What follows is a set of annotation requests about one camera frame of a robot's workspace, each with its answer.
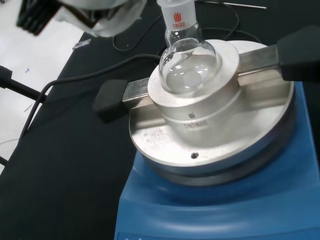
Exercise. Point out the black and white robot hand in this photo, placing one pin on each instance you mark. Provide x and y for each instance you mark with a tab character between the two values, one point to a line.
105	17

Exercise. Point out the small clear plastic piece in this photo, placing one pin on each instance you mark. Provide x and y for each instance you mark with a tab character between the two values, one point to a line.
81	44

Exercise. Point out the clear round-bottom glass flask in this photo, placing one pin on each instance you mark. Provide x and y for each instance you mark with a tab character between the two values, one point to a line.
180	32

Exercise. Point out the thin metal probe rod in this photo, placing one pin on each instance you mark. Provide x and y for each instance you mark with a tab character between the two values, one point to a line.
245	5

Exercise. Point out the black bench cloth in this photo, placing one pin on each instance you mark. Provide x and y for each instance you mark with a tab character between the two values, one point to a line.
75	175

